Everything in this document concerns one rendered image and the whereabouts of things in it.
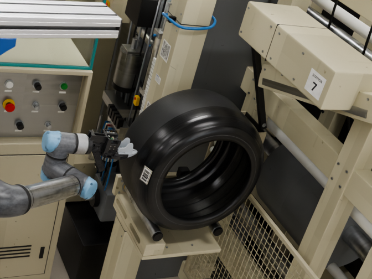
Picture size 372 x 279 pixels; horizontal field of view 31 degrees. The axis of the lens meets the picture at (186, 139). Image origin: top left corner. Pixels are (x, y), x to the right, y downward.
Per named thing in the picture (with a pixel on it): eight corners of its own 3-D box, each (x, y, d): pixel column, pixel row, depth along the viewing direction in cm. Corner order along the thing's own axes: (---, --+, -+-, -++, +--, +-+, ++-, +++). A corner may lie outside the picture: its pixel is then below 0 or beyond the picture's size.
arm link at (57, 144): (38, 146, 236) (44, 125, 233) (67, 149, 242) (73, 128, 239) (44, 158, 230) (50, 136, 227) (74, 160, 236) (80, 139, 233)
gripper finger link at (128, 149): (144, 145, 247) (121, 144, 242) (138, 159, 250) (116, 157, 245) (140, 141, 249) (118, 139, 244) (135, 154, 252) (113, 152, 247)
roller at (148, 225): (123, 190, 291) (123, 182, 289) (133, 188, 293) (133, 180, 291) (152, 243, 266) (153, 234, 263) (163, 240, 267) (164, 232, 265)
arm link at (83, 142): (74, 158, 236) (68, 145, 242) (86, 159, 239) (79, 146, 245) (80, 140, 233) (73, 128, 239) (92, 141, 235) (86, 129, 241)
